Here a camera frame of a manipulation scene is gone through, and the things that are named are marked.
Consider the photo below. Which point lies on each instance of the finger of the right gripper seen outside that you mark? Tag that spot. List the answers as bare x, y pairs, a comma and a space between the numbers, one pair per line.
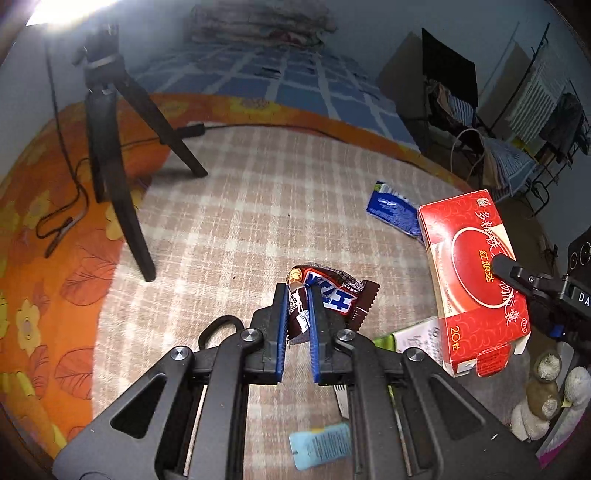
533, 286

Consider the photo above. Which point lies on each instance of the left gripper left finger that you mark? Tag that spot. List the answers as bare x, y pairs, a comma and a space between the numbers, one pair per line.
280, 320

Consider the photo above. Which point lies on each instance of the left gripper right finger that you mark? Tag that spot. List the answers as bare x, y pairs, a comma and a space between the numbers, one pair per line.
314, 310

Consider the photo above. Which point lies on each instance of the brown snickers wrapper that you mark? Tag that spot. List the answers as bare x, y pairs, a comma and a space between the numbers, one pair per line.
340, 291

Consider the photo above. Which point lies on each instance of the red cardboard box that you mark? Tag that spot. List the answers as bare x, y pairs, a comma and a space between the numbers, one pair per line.
484, 321

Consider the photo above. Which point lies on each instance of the green white carton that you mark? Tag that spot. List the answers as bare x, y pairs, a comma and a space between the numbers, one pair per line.
425, 335

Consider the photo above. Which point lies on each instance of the gloved right hand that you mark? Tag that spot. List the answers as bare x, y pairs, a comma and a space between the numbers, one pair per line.
556, 398

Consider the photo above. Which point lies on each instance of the black clothes rack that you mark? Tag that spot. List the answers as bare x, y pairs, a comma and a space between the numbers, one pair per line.
549, 166

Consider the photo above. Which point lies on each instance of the checkered beige blanket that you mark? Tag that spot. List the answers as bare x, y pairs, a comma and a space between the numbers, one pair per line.
272, 199

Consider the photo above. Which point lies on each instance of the blue snack wrapper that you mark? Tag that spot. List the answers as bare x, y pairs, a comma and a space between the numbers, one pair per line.
392, 208

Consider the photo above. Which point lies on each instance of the striped clothes on chair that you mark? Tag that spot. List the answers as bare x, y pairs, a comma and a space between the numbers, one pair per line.
489, 147

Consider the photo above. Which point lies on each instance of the light blue packet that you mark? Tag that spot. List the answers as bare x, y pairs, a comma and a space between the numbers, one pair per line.
320, 446

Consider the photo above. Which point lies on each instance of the dark hanging jacket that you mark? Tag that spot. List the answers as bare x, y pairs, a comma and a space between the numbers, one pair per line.
561, 127

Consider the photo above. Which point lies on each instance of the white hanging towel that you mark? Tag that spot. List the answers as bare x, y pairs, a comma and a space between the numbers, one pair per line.
538, 97

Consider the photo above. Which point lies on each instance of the blue checkered mattress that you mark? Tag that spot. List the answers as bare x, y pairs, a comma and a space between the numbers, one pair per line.
320, 82

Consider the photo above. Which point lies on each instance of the black folding chair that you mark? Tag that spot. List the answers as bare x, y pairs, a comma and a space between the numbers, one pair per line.
443, 64

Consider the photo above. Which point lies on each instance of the orange floral bed sheet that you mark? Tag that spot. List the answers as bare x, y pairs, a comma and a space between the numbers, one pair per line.
51, 296

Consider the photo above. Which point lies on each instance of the folded floral quilt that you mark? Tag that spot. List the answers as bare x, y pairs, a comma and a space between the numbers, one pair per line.
299, 23

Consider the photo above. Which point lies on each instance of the bright ring light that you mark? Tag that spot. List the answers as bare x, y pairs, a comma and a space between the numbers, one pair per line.
56, 15

